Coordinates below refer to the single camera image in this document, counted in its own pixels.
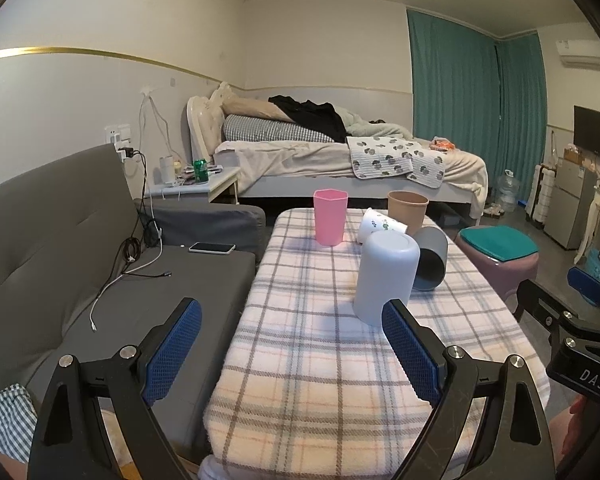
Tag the silver fridge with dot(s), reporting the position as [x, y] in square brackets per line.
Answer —
[570, 205]

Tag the white tumbler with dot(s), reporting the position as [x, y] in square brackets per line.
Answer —
[168, 171]

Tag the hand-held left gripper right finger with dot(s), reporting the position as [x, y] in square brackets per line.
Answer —
[412, 355]

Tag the bed with beige sheet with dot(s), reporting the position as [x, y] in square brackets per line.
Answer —
[290, 160]

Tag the white bedside table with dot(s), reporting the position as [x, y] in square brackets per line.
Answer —
[220, 180]

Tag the pink plastic cup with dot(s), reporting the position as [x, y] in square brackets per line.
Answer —
[330, 217]

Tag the teal seat cushion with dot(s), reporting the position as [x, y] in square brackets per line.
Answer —
[500, 242]

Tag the wide teal curtain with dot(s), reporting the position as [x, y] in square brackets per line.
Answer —
[450, 90]

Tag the clear water jug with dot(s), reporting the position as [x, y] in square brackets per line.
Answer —
[508, 192]

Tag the white wall socket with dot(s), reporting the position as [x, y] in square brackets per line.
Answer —
[117, 133]

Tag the black plug adapter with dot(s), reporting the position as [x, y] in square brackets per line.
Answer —
[125, 153]

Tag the pale green quilt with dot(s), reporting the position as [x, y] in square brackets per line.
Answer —
[370, 125]

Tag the plaid table cloth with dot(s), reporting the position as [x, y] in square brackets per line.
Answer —
[305, 350]

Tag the pair of shoes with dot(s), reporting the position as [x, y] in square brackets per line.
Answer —
[493, 210]

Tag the white water filter unit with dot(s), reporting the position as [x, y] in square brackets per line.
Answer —
[540, 195]

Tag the dark grey plastic cup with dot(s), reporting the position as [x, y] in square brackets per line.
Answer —
[432, 255]

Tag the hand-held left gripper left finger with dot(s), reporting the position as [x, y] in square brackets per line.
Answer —
[172, 352]

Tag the black television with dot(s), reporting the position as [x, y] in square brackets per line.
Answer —
[597, 132]

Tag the checked pillow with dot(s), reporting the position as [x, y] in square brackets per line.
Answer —
[270, 130]

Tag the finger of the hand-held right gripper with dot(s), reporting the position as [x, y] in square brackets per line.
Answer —
[535, 305]
[590, 287]

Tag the white air conditioner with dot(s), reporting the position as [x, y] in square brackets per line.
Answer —
[582, 55]

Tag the narrow teal curtain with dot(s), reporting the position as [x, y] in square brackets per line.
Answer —
[522, 120]

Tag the green drink can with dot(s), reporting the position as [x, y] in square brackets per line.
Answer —
[201, 172]

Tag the brown plastic cup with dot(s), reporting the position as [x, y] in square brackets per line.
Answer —
[407, 210]

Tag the person's right hand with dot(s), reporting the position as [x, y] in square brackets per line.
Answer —
[567, 430]

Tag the white smartphone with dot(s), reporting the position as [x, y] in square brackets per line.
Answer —
[211, 247]

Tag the grey sofa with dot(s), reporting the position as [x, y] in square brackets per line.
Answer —
[55, 240]

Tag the white leaf-print cup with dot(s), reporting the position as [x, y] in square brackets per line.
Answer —
[375, 225]

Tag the leaf-patterned white blanket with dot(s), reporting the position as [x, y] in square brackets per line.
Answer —
[385, 157]

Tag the beige pillow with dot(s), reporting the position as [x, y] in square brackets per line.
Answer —
[255, 109]

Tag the mauve plastic stool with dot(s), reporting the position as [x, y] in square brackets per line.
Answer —
[485, 280]

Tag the black clothing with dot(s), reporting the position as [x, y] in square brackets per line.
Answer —
[315, 115]

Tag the orange packet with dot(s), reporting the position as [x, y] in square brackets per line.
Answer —
[442, 145]

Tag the person's striped shorts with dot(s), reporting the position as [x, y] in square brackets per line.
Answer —
[5, 415]

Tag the pale blue plastic cup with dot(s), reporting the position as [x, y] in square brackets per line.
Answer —
[385, 275]

